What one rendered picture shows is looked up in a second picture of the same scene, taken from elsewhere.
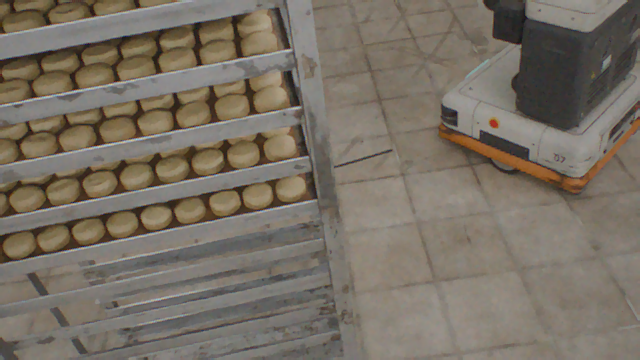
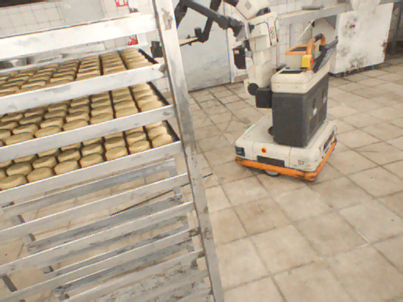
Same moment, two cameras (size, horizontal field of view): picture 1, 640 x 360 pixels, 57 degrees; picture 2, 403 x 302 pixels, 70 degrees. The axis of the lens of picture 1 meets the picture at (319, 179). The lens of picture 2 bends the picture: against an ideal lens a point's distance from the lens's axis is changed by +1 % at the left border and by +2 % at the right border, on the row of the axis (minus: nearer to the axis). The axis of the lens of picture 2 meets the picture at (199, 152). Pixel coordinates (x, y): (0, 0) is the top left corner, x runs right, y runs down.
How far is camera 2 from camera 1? 0.38 m
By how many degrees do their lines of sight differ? 14
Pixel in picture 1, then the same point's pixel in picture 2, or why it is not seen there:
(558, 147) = (299, 156)
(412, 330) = (241, 266)
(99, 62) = not seen: hidden behind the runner
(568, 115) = (301, 138)
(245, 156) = (128, 112)
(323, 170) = (183, 110)
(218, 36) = not seen: hidden behind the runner
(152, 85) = (51, 39)
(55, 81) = not seen: outside the picture
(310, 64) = (168, 17)
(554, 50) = (289, 105)
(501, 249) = (281, 214)
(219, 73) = (102, 31)
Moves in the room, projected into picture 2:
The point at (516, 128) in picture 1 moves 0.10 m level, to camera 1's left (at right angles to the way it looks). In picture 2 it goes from (275, 150) to (263, 153)
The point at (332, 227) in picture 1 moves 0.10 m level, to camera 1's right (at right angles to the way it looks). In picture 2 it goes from (193, 158) to (234, 148)
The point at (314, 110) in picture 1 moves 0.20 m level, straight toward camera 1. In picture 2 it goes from (173, 58) to (197, 81)
